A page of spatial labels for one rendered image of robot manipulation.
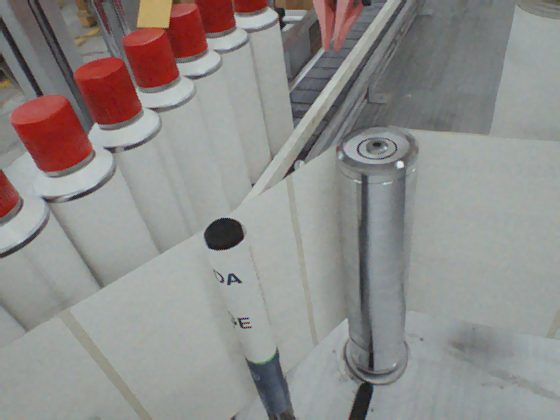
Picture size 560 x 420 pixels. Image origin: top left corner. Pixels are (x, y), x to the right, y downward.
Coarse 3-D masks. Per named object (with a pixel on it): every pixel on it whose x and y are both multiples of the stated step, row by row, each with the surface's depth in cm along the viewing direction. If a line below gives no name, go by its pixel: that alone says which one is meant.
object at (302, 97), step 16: (384, 0) 91; (368, 16) 85; (352, 32) 80; (384, 32) 78; (352, 48) 75; (320, 64) 72; (336, 64) 71; (304, 80) 68; (320, 80) 68; (352, 80) 66; (304, 96) 65; (304, 112) 61; (320, 128) 57
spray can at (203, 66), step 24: (192, 24) 35; (192, 48) 36; (192, 72) 36; (216, 72) 37; (216, 96) 38; (216, 120) 39; (216, 144) 41; (240, 144) 43; (240, 168) 44; (240, 192) 45
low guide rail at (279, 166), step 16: (400, 0) 84; (384, 16) 75; (368, 32) 70; (368, 48) 70; (352, 64) 64; (336, 80) 59; (320, 96) 57; (336, 96) 60; (320, 112) 55; (304, 128) 51; (288, 144) 49; (304, 144) 52; (272, 160) 47; (288, 160) 48; (272, 176) 45; (256, 192) 44
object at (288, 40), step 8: (312, 8) 68; (312, 16) 66; (296, 24) 64; (304, 24) 64; (288, 32) 62; (296, 32) 62; (304, 32) 64; (288, 40) 60; (296, 40) 63; (288, 48) 61
